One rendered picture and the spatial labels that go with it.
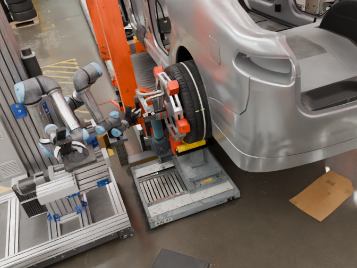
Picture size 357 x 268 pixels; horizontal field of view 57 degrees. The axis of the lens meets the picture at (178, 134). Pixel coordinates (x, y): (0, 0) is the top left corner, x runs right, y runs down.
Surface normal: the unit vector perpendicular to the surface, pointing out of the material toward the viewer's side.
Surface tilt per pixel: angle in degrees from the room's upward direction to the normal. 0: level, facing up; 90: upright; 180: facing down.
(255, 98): 89
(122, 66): 90
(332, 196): 2
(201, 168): 0
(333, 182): 12
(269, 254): 0
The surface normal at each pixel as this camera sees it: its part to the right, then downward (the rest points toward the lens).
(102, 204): -0.14, -0.82
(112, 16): 0.32, 0.50
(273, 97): -0.20, 0.56
